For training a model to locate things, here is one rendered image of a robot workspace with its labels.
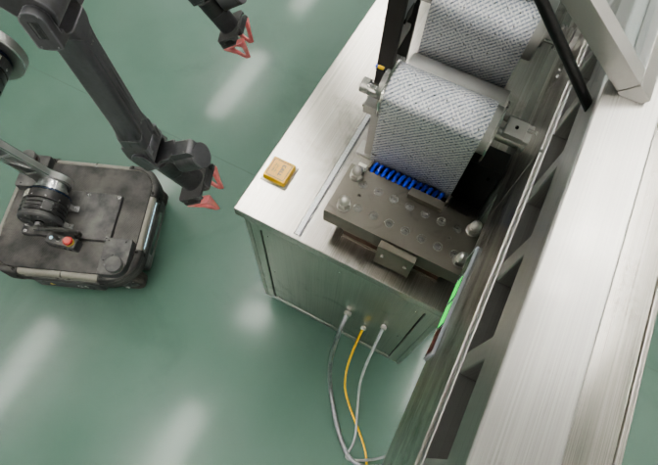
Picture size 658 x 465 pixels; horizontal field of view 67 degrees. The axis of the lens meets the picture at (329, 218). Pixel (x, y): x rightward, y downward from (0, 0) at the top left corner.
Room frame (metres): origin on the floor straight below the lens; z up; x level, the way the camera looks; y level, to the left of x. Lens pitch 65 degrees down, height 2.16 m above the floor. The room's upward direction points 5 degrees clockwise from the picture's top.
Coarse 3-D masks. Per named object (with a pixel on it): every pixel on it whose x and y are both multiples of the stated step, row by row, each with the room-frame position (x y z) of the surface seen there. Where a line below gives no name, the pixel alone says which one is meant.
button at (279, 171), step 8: (272, 160) 0.76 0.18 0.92; (280, 160) 0.76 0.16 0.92; (272, 168) 0.73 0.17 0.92; (280, 168) 0.73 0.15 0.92; (288, 168) 0.73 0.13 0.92; (264, 176) 0.70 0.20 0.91; (272, 176) 0.70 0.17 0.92; (280, 176) 0.70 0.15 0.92; (288, 176) 0.70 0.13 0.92; (280, 184) 0.68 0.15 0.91
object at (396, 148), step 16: (384, 128) 0.71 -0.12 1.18; (384, 144) 0.71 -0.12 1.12; (400, 144) 0.69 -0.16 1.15; (416, 144) 0.68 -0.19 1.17; (432, 144) 0.67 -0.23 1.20; (384, 160) 0.71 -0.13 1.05; (400, 160) 0.69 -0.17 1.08; (416, 160) 0.67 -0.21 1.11; (432, 160) 0.66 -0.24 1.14; (448, 160) 0.65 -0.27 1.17; (464, 160) 0.63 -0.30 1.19; (416, 176) 0.67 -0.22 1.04; (432, 176) 0.65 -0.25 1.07; (448, 176) 0.64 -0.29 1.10; (448, 192) 0.63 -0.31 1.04
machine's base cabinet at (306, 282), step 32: (256, 224) 0.57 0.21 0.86; (256, 256) 0.59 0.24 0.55; (288, 256) 0.54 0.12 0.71; (320, 256) 0.49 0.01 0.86; (288, 288) 0.54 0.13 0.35; (320, 288) 0.49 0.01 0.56; (352, 288) 0.45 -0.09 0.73; (320, 320) 0.49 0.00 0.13; (352, 320) 0.44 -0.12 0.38; (384, 320) 0.40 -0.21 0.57; (416, 320) 0.37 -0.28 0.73; (384, 352) 0.37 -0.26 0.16
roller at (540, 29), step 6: (552, 0) 0.93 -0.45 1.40; (558, 0) 0.93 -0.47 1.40; (552, 6) 0.91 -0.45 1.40; (540, 24) 0.87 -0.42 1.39; (540, 30) 0.86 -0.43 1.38; (534, 36) 0.86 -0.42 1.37; (540, 36) 0.85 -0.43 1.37; (534, 42) 0.85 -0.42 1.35; (528, 48) 0.85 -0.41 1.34; (534, 48) 0.84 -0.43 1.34; (522, 54) 0.85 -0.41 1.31; (528, 54) 0.85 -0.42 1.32; (528, 60) 0.85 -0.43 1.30
